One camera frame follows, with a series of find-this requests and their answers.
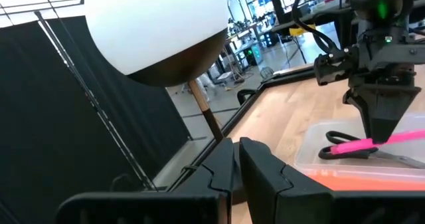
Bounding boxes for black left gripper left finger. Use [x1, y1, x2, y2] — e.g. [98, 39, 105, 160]
[55, 137, 235, 224]

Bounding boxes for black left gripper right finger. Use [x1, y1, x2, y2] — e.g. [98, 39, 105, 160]
[238, 136, 425, 224]

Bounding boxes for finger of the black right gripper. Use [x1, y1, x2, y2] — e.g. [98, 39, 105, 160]
[360, 87, 422, 144]
[343, 87, 373, 141]

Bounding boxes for pink highlighter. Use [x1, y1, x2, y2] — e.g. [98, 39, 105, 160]
[330, 129, 425, 156]

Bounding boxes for black handled scissors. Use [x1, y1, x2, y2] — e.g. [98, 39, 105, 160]
[317, 130, 425, 170]

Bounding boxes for clear plastic supply box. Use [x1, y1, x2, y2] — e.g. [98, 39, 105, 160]
[294, 112, 425, 181]

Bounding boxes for orange plastic box lid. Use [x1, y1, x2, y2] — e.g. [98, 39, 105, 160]
[307, 172, 425, 192]

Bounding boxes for wooden and black lamp pole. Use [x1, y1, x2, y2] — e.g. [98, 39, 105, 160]
[187, 80, 225, 142]

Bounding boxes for cluttered lab workbench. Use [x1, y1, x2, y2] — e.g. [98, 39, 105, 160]
[227, 19, 278, 67]

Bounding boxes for thin metal stand pole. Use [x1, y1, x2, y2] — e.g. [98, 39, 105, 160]
[34, 10, 157, 192]

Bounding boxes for black partition curtain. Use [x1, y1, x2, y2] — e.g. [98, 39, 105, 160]
[0, 16, 193, 224]

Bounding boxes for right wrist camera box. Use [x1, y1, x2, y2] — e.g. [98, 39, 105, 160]
[313, 47, 359, 86]

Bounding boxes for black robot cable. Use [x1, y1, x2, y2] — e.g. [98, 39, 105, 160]
[291, 0, 339, 54]

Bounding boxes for black table edge bracket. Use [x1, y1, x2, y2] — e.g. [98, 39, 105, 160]
[236, 88, 258, 106]

